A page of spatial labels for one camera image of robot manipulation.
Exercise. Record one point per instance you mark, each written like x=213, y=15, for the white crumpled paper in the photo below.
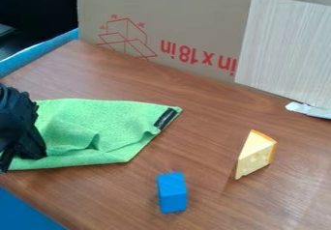
x=308, y=109

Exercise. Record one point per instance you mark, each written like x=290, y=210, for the cardboard box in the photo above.
x=181, y=24

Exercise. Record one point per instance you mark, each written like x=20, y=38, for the yellow toy cheese wedge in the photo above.
x=255, y=155

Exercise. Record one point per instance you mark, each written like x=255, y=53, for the green cloth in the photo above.
x=95, y=127

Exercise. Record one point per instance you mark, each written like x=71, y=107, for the light wooden board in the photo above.
x=286, y=50

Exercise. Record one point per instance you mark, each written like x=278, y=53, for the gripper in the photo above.
x=19, y=124

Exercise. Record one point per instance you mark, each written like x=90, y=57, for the blue block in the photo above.
x=172, y=192

